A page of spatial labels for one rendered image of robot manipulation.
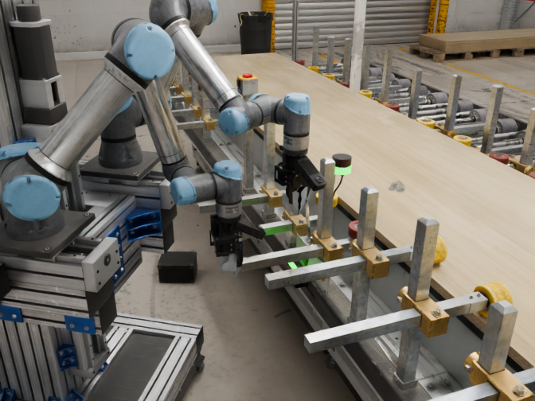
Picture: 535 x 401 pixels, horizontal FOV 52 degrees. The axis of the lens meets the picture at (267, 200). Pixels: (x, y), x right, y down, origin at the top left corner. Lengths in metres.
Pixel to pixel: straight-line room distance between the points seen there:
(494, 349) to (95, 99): 0.98
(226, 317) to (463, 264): 1.50
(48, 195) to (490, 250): 1.23
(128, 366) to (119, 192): 0.74
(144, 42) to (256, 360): 1.70
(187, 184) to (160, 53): 0.36
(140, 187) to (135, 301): 1.23
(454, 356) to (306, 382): 0.97
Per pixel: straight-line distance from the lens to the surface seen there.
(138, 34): 1.27
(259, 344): 2.67
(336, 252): 1.71
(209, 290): 3.04
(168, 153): 1.53
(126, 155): 1.89
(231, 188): 1.48
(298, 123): 1.52
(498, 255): 1.74
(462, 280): 1.58
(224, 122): 1.48
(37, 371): 2.13
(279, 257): 1.67
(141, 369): 2.29
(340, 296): 1.79
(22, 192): 1.31
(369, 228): 1.49
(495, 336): 1.14
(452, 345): 1.66
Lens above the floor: 1.73
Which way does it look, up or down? 26 degrees down
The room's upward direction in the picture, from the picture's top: straight up
